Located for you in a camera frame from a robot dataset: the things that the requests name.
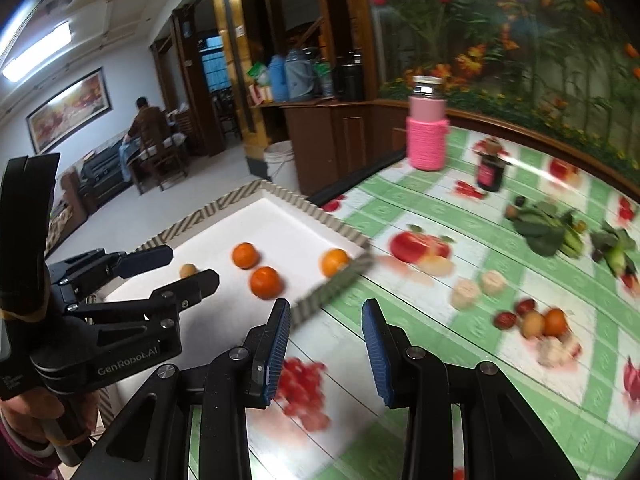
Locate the dark glass jar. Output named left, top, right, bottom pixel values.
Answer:
left=472, top=139, right=511, bottom=193

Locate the pink bottle with knitted sleeve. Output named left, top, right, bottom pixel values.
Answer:
left=406, top=75, right=449, bottom=171

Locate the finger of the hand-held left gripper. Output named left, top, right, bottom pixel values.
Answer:
left=65, top=268, right=221, bottom=341
left=46, top=245, right=174, bottom=306

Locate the person's left hand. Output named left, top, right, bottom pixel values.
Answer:
left=0, top=390, right=99, bottom=443

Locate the floral wall mural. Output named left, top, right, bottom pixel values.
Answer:
left=370, top=0, right=640, bottom=171

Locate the ceiling light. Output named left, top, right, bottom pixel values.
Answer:
left=2, top=22, right=71, bottom=81

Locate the patterned sofa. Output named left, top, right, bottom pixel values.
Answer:
left=45, top=170, right=91, bottom=256

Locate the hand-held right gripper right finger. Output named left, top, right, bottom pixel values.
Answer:
left=361, top=298, right=581, bottom=480

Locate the framed wall painting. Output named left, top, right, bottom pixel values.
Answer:
left=26, top=66, right=112, bottom=155

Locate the white bucket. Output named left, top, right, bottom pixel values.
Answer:
left=262, top=140, right=301, bottom=193

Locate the bok choy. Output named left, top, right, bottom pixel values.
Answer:
left=512, top=201, right=586, bottom=258
left=590, top=220, right=640, bottom=278

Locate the brown round fruit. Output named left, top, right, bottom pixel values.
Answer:
left=520, top=310, right=545, bottom=339

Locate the wooden chair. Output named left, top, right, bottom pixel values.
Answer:
left=135, top=130, right=188, bottom=193

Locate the person's left forearm pink sleeve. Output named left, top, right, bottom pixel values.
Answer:
left=0, top=425, right=57, bottom=480

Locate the white tray with striped rim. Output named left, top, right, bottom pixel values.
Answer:
left=97, top=180, right=376, bottom=431

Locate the green checked fruit-print tablecloth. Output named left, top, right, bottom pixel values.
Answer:
left=190, top=125, right=640, bottom=480

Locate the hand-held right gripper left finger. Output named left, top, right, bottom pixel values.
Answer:
left=75, top=298, right=292, bottom=480

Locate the pale round fruit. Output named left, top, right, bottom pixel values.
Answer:
left=480, top=270, right=505, bottom=295
left=451, top=279, right=482, bottom=310

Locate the dark sofa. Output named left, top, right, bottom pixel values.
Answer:
left=77, top=147, right=133, bottom=211

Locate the wooden shelf cabinet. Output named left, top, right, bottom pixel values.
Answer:
left=210, top=0, right=416, bottom=201

